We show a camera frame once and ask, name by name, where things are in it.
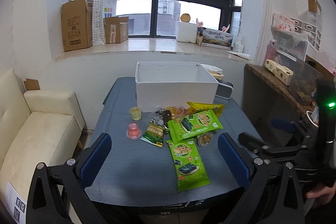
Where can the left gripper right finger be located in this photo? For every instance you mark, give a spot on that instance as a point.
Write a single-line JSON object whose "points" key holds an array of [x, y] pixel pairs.
{"points": [[272, 191]]}

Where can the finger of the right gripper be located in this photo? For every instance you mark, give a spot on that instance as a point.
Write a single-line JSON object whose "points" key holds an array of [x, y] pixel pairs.
{"points": [[251, 143], [286, 126]]}

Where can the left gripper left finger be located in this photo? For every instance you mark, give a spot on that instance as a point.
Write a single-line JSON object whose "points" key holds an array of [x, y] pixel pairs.
{"points": [[45, 203]]}

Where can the green seaweed snack pack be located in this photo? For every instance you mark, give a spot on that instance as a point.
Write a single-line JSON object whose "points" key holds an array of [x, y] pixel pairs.
{"points": [[188, 165], [193, 125]]}

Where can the yellow snack bag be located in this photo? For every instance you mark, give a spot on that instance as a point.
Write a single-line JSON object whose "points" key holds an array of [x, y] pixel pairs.
{"points": [[196, 107]]}

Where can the green seaweed snack pack front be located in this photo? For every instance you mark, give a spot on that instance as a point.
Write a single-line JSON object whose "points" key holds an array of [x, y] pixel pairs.
{"points": [[188, 165]]}

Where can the person's right hand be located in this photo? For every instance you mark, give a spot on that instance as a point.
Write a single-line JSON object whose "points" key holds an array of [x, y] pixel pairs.
{"points": [[321, 194]]}

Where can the wooden side shelf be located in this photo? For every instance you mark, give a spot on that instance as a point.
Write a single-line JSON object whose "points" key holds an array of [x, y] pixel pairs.
{"points": [[265, 98]]}

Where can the brown jelly cup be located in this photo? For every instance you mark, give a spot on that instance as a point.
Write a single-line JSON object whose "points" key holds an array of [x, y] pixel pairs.
{"points": [[204, 139]]}

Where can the beige patterned tea box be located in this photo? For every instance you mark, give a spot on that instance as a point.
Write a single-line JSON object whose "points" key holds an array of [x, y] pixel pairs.
{"points": [[281, 72]]}

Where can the clear plastic container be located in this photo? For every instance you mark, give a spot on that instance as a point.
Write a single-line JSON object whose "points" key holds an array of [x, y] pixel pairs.
{"points": [[303, 83]]}

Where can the pink bottle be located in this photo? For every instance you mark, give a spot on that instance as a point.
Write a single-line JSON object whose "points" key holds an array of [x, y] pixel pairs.
{"points": [[270, 50]]}

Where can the cream leather sofa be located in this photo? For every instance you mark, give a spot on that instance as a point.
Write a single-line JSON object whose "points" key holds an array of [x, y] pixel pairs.
{"points": [[36, 126]]}

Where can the white spray bottle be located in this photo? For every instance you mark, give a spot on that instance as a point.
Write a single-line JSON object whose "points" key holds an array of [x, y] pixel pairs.
{"points": [[238, 46]]}

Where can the dark wrapped snack pile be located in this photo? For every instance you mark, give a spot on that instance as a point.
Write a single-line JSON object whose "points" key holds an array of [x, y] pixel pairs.
{"points": [[162, 116]]}

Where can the white drawer organizer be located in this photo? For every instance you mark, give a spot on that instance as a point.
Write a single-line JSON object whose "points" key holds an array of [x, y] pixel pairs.
{"points": [[295, 37]]}

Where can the dark green snack packet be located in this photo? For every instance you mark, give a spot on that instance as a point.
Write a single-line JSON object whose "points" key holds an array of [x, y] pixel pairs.
{"points": [[154, 135]]}

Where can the blue table cloth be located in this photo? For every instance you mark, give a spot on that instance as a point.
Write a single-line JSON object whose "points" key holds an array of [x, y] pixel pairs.
{"points": [[137, 173]]}

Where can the printed long carton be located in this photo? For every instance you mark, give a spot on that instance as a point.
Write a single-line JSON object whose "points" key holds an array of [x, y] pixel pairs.
{"points": [[216, 39]]}

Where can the white storage box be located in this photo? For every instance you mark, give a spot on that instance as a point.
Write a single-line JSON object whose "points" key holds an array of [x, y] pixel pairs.
{"points": [[160, 84]]}

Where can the pink jelly cup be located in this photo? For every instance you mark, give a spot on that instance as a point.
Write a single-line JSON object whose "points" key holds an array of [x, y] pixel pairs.
{"points": [[133, 131]]}

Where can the yellow jelly cup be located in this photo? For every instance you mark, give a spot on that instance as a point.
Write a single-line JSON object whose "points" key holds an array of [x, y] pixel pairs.
{"points": [[136, 113]]}

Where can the cardboard piece behind sofa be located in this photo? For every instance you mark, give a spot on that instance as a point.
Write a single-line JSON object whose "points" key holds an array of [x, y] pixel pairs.
{"points": [[31, 84]]}

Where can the white foam box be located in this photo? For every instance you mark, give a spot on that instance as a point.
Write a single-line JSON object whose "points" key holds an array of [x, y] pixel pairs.
{"points": [[186, 32]]}

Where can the orange round fruit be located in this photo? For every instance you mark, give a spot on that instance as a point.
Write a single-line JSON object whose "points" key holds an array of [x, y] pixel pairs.
{"points": [[185, 18]]}

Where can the small open cardboard box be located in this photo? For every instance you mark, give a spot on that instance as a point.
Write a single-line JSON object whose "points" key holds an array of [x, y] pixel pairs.
{"points": [[116, 29]]}

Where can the tall cardboard box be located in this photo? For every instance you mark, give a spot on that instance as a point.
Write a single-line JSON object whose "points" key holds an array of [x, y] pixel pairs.
{"points": [[77, 25]]}

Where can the white patterned paper bag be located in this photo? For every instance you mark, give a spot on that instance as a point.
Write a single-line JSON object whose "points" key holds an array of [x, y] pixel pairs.
{"points": [[101, 9]]}

